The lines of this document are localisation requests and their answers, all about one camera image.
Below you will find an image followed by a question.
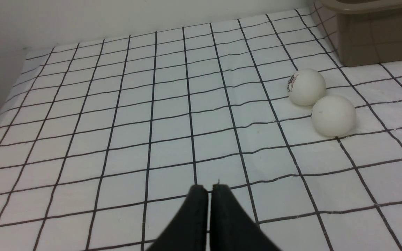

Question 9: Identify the white ping-pong ball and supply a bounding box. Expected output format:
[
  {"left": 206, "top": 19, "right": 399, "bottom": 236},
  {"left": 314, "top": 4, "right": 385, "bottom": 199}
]
[
  {"left": 311, "top": 95, "right": 356, "bottom": 137},
  {"left": 287, "top": 69, "right": 326, "bottom": 106}
]

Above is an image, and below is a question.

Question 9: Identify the olive green plastic bin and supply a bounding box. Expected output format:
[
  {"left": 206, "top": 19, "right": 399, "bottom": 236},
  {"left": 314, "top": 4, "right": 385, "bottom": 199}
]
[{"left": 309, "top": 0, "right": 402, "bottom": 67}]

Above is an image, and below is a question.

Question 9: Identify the white black-grid tablecloth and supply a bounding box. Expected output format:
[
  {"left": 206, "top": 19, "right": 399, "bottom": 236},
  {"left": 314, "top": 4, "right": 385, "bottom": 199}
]
[{"left": 0, "top": 8, "right": 402, "bottom": 251}]

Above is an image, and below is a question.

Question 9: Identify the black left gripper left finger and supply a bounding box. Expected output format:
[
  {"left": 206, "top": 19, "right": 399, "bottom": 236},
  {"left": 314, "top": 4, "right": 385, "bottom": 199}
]
[{"left": 147, "top": 185, "right": 209, "bottom": 251}]

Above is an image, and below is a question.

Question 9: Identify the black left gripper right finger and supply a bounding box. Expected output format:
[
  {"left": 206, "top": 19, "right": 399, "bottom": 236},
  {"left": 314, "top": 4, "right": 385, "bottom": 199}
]
[{"left": 209, "top": 184, "right": 280, "bottom": 251}]

